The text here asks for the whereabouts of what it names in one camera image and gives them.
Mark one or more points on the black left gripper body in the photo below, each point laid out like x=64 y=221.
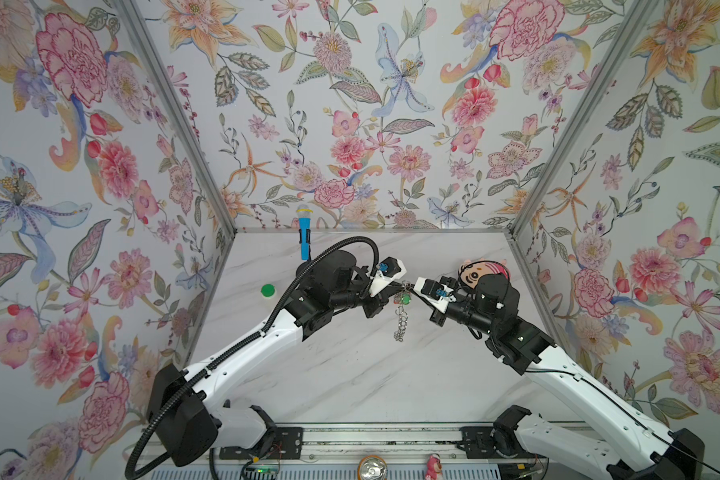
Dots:
x=372 y=304

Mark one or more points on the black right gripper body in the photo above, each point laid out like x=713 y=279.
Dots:
x=461 y=311

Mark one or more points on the large metal keyring with keys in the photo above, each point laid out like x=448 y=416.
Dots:
x=401 y=300

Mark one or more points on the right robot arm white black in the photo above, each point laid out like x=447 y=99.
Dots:
x=632 y=445

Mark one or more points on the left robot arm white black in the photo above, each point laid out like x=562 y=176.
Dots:
x=192 y=408

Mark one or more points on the white bottle green cap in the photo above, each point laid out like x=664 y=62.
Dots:
x=268 y=291

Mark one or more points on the blue toy microphone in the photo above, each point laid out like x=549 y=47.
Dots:
x=304 y=225

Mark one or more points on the small pink figurine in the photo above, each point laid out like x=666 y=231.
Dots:
x=434 y=470

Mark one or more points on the shiny round metal object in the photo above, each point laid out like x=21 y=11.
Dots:
x=372 y=467

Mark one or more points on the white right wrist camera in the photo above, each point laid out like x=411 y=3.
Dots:
x=433 y=292

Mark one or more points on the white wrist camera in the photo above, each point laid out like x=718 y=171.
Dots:
x=433 y=292
x=390 y=270

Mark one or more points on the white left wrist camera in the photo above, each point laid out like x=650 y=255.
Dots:
x=390 y=270

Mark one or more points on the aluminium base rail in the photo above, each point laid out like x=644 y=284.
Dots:
x=409 y=443

